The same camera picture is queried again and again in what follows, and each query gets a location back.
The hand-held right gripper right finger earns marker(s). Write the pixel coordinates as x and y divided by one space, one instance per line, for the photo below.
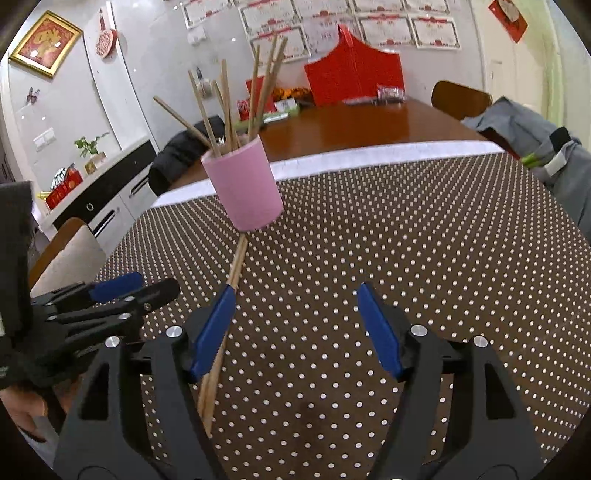
378 332

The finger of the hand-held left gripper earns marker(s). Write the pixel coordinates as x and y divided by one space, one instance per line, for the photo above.
157 290
115 286

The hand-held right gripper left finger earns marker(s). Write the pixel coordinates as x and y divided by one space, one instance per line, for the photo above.
214 332

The single light wooden chopstick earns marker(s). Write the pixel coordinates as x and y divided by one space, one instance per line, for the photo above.
239 267
234 267

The pink cup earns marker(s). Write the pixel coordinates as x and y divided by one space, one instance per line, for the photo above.
244 184

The pile of wooden chopsticks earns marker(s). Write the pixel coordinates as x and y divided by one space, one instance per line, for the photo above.
226 106

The person's left hand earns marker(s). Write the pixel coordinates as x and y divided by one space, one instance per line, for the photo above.
21 408

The wooden chair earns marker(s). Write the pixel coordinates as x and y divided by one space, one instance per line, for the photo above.
461 99
48 251

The white sideboard cabinet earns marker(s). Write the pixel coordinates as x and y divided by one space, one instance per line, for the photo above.
115 203

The red tin box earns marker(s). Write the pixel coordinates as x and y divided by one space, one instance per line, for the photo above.
64 191

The brown polka-dot tablecloth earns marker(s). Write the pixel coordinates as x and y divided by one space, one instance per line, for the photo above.
369 230

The small potted plant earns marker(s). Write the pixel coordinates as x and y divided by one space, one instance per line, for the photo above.
94 165

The black jacket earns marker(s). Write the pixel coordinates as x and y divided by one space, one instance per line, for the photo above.
175 157

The red soda can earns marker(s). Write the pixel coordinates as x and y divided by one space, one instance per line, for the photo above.
244 108

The green tray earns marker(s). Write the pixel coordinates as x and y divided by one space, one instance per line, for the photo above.
277 119

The hanging white brush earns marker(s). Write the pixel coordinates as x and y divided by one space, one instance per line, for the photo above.
203 85

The red upright box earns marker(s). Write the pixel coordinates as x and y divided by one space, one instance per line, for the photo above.
259 90

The red gold framed picture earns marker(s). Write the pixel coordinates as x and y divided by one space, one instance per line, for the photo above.
46 44

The orange snack packets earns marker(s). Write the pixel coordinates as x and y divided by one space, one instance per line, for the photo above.
291 93

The clear plastic packet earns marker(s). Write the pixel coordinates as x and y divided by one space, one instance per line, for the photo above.
391 93

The red round hanging ornament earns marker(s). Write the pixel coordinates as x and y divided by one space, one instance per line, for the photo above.
105 44

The grey jacket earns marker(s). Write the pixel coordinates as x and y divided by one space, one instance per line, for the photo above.
508 120

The red gift bag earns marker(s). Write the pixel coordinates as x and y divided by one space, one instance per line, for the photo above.
351 74

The light green curtain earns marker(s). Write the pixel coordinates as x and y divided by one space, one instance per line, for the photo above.
554 69

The red diamond door ornament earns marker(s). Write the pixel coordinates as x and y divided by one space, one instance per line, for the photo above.
508 21

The white wall switch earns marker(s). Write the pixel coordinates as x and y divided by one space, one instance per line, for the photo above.
45 138

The butterfly wall decoration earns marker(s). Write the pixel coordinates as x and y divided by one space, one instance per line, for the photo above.
32 96

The white wall socket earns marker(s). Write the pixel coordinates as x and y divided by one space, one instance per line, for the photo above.
197 36

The wall of award certificates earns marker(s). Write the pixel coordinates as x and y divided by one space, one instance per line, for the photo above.
383 27

